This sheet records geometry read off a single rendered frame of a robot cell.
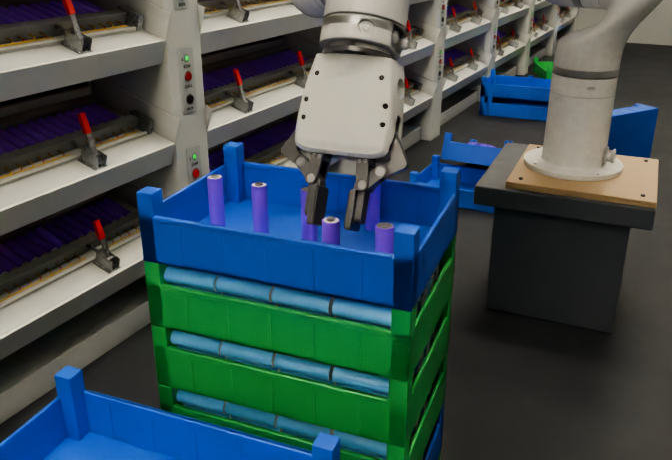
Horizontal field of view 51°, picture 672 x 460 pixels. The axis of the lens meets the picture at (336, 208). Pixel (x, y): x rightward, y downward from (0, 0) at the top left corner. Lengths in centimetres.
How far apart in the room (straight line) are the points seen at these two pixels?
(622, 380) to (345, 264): 78
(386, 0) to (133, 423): 49
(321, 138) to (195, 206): 22
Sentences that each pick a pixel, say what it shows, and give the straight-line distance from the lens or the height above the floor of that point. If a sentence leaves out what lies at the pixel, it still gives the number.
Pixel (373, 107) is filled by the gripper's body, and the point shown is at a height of 57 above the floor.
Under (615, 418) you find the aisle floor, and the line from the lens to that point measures 126.
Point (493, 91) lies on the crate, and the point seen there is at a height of 10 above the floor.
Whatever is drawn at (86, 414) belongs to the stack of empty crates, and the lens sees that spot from 80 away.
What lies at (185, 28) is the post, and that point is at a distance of 135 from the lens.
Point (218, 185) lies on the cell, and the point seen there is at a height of 46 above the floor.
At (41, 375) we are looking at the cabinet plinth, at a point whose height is 4.
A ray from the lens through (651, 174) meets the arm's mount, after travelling 148.
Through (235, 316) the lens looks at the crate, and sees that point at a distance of 75.
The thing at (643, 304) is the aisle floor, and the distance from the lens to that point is 162.
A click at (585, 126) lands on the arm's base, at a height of 39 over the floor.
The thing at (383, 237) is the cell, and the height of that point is 46.
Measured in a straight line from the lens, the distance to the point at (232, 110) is 154.
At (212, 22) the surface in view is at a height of 56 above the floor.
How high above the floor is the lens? 73
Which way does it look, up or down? 22 degrees down
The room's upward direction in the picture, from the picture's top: straight up
